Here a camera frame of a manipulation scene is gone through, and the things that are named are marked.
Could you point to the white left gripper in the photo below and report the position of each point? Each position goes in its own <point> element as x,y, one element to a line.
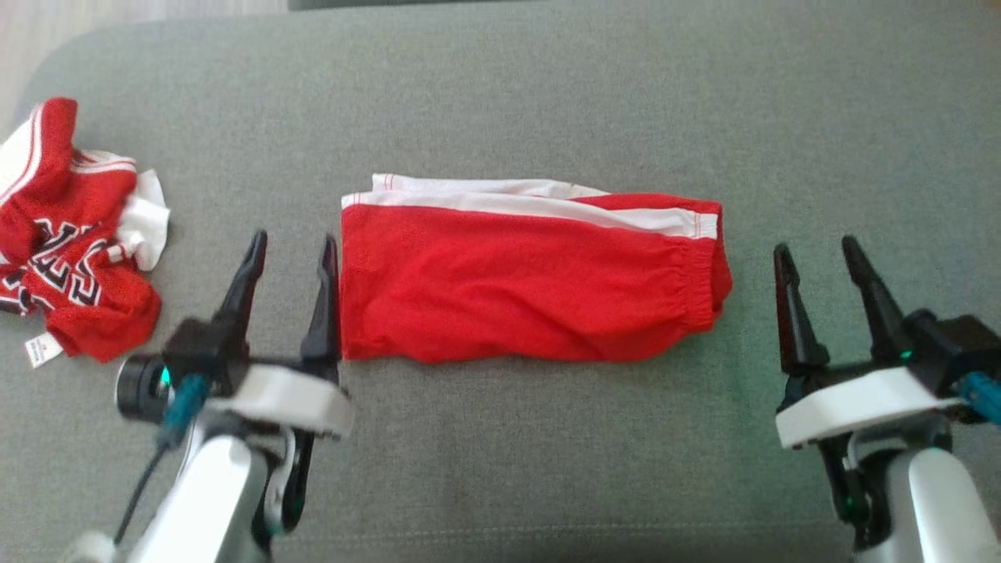
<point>289,399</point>

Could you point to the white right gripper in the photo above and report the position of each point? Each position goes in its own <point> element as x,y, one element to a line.
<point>860,407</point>

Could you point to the red basketball jersey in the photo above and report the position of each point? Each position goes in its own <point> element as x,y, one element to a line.
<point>70,313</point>

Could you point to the red shorts with white stripe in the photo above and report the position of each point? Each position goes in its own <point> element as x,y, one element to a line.
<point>508,289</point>

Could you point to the large grey sofa seat cushion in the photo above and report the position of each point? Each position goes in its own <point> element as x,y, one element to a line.
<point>508,102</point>

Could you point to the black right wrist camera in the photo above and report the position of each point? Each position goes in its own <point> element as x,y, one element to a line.
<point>954,344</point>

